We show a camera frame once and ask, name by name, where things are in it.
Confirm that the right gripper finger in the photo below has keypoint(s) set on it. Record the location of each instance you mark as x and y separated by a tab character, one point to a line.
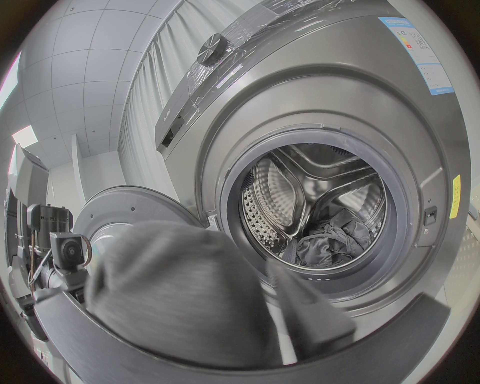
315	318

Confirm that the grey garment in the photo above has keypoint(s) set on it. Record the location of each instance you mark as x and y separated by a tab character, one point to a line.
180	288

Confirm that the ceiling light panel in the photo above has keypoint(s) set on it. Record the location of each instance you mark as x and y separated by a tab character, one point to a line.
23	135

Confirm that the grey washing machine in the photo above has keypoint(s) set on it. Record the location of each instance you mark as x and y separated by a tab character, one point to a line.
337	112

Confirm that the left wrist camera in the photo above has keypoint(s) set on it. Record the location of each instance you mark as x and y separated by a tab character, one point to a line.
69	250

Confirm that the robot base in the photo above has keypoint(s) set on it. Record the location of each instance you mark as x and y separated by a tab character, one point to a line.
32	180

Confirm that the white curtain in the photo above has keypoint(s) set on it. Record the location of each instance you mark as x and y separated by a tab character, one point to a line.
150	86

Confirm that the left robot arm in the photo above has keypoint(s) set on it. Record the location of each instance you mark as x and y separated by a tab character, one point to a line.
56	279

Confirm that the heap of dark clothes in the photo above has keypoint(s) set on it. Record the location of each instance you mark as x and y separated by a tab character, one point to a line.
337	240

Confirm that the washing machine door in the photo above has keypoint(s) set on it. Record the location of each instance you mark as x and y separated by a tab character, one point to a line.
150	204

